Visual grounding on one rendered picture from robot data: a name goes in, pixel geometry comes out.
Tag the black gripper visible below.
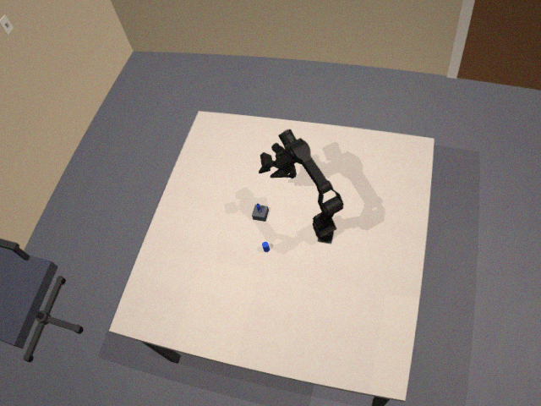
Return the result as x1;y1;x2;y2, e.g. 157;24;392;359
259;151;297;178

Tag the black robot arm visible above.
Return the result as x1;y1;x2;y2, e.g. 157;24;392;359
271;129;343;244

